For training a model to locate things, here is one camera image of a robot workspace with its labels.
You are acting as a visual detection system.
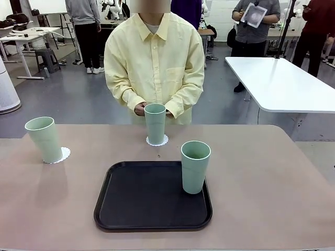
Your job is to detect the person's right hand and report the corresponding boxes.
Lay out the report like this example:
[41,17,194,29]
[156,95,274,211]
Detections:
[133,102,146,116]

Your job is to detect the pale green plastic cup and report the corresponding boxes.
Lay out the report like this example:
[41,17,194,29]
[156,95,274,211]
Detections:
[24,116,64,163]
[181,141,211,195]
[143,103,167,145]

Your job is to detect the white scalloped paper coaster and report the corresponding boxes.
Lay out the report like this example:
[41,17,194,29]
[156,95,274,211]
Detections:
[145,134,169,147]
[42,146,71,165]

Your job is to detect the person's left forearm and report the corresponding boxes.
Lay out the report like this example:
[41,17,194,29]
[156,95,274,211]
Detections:
[165,78,205,120]

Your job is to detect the person's right forearm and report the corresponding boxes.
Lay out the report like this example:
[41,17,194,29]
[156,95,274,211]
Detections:
[106,75,147,110]

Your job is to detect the person in yellow shirt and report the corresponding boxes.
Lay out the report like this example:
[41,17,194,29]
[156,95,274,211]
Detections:
[104,0,205,126]

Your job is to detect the black desk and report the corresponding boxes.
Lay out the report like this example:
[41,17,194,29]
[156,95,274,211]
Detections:
[99,19,124,35]

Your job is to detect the small wooden top table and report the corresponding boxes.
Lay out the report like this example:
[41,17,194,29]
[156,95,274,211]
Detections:
[198,28,215,48]

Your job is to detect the black plastic tray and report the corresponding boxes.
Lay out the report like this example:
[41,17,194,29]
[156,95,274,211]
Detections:
[93,161,213,231]

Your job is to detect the black backpack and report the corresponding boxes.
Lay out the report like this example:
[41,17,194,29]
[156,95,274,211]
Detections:
[227,25,238,48]

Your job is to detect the person in purple top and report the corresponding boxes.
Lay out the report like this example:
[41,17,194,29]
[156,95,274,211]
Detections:
[171,0,202,29]

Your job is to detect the grey plastic stool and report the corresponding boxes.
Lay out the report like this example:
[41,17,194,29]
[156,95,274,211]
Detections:
[35,48,61,73]

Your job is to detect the person in grey hoodie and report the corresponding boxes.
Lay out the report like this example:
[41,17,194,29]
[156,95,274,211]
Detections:
[65,0,105,75]

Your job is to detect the person in grey shirt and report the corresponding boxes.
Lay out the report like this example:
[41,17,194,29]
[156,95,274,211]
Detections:
[231,0,282,94]

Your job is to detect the white folding table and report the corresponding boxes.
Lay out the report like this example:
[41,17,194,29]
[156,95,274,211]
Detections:
[225,56,335,131]

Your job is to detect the white printed sheet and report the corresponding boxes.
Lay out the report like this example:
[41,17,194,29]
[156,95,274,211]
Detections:
[240,2,268,28]

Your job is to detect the white cylindrical air purifier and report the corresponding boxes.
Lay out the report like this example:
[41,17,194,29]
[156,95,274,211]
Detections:
[0,56,22,115]

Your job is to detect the white desk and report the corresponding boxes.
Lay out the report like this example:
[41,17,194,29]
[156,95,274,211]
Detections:
[0,26,62,81]

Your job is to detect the whiteboard on easel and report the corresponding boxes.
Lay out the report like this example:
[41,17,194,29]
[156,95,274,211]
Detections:
[27,0,69,15]

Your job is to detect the black tripod pole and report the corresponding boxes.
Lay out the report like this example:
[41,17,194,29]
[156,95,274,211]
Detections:
[274,0,298,60]

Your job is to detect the grey lab desk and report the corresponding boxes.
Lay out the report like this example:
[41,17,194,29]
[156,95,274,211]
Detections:
[265,26,304,57]

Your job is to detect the black bag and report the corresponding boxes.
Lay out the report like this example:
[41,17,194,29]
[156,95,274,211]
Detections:
[5,13,29,27]

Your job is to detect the person in dark red top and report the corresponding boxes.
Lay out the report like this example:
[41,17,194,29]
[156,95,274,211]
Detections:
[292,0,335,78]

